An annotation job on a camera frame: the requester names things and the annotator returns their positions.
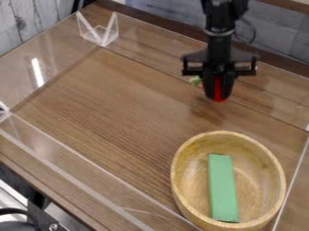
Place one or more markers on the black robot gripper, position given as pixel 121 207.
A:
pixel 217 56

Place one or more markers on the red plush fruit green leaf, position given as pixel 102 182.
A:
pixel 198 81

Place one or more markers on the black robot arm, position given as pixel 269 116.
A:
pixel 222 13

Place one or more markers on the round wooden bowl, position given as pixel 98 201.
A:
pixel 258 176

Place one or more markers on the green rectangular block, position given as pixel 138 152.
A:
pixel 222 193

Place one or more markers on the clear acrylic tray enclosure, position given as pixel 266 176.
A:
pixel 98 116

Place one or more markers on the black metal mount bracket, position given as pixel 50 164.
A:
pixel 46 222

